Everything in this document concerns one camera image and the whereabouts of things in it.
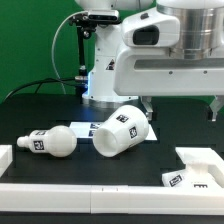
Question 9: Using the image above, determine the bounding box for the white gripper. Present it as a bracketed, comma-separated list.
[114, 44, 224, 121]

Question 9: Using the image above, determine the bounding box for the white lamp base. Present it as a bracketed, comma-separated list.
[162, 147, 224, 189]

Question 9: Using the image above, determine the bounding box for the white lamp bulb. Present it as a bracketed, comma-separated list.
[17, 125, 77, 157]

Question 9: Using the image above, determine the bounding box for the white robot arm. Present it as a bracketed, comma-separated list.
[75, 0, 224, 113]

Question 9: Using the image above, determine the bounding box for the white lamp shade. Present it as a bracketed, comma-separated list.
[93, 105, 149, 157]

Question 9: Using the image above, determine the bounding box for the white paper marker sheet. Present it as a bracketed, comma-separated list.
[70, 122, 157, 141]

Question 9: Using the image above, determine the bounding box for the black cable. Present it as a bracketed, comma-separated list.
[3, 77, 88, 101]

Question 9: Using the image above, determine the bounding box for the white left wall block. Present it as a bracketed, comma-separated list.
[0, 145, 13, 177]

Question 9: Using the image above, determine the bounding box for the white front wall bar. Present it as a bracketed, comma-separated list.
[0, 183, 224, 215]

